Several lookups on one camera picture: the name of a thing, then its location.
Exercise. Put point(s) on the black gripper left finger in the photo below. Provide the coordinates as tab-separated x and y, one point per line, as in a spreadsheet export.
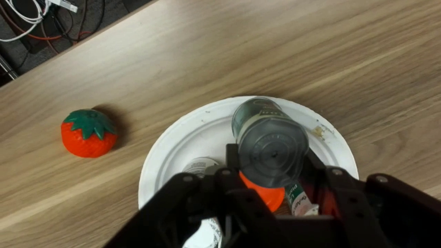
206	216

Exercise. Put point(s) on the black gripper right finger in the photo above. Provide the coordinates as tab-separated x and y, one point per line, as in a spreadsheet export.
380	212

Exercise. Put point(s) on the white pill bottle purple label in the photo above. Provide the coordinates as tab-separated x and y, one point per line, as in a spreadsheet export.
204	235

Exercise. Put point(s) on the yellow container with orange lid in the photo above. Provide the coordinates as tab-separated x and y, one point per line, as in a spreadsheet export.
268	195

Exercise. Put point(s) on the green tin can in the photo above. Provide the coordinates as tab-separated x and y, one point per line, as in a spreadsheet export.
270	143

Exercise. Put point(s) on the white paper plate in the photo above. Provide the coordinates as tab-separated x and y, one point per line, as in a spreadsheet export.
183	143

